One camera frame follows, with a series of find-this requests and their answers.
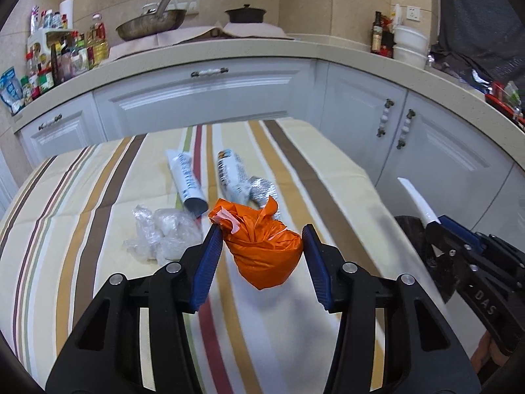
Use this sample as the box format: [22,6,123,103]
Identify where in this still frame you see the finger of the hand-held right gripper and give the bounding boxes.
[424,221,461,264]
[440,214,483,251]

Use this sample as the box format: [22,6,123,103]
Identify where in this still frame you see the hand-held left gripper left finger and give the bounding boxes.
[45,222,225,394]

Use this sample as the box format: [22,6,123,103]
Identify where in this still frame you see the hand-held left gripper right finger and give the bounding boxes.
[301,222,481,394]

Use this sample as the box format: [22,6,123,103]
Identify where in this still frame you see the white paper card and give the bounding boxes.
[397,177,442,226]

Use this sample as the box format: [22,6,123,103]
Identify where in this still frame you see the orange knotted plastic bag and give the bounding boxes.
[208,196,304,291]

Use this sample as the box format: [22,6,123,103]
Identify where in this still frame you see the person's right hand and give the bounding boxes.
[470,330,506,382]

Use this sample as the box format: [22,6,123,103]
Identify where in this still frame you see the clear crumpled plastic bag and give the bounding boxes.
[125,204,204,264]

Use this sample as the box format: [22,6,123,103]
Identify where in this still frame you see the white squeezed tube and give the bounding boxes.
[166,150,209,217]

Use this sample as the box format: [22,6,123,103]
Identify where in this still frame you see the silver foil wrapper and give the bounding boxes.
[245,176,284,219]

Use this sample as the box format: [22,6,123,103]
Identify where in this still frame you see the white printed packet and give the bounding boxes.
[217,149,253,205]

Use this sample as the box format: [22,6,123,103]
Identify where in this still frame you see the striped tablecloth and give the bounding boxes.
[0,118,485,394]

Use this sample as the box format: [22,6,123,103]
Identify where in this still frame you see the red black tray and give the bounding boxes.
[485,81,525,133]

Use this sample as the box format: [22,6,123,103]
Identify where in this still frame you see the green packets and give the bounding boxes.
[504,81,524,106]

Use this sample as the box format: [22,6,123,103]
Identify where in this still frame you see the wide white cabinet front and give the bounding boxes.
[94,58,319,141]

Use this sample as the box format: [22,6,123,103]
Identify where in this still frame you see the white lidded bowl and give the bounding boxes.
[393,46,428,69]
[393,25,430,50]

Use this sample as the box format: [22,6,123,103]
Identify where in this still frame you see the small white cabinet door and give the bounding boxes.
[18,92,106,165]

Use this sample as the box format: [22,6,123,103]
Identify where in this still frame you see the red packets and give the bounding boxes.
[379,14,397,57]

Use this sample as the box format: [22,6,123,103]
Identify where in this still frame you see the dark glass oil bottle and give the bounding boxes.
[371,11,383,54]

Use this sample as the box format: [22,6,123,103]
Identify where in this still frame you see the dark hanging cloth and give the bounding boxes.
[429,0,525,91]

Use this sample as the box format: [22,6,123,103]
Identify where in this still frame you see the beige cloth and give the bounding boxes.
[110,26,224,60]
[221,22,296,41]

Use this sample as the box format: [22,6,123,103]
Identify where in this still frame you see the steel wok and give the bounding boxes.
[115,8,187,42]

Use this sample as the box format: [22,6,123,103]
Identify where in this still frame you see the yellow cooking oil bottle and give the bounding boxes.
[86,13,110,69]

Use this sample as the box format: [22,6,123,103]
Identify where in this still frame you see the group of seasoning bottles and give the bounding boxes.
[20,5,111,101]

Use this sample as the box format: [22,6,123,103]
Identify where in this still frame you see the black lidded pot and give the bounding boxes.
[225,4,267,24]

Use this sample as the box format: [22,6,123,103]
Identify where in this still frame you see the blue snack packet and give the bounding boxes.
[0,67,24,116]

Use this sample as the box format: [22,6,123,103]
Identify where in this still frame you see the metal spatula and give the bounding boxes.
[141,0,179,19]

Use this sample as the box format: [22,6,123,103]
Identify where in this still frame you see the white spice rack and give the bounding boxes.
[27,29,77,91]

